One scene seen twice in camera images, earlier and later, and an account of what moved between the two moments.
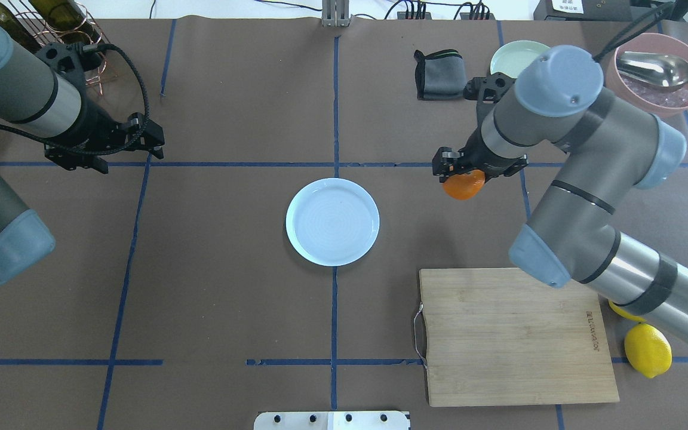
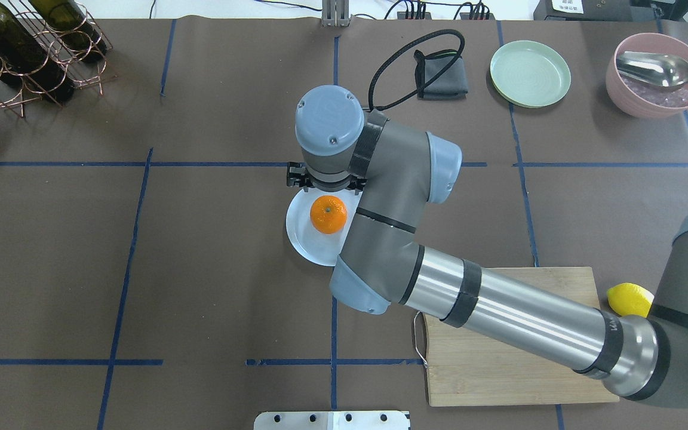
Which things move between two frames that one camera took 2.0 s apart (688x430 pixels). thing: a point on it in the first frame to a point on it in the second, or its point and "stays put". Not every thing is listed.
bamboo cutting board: [497, 337] stays put
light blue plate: [332, 221] stays put
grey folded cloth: [441, 75] stays put
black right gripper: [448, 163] to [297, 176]
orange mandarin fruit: [461, 187] to [328, 214]
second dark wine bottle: [70, 24] stays put
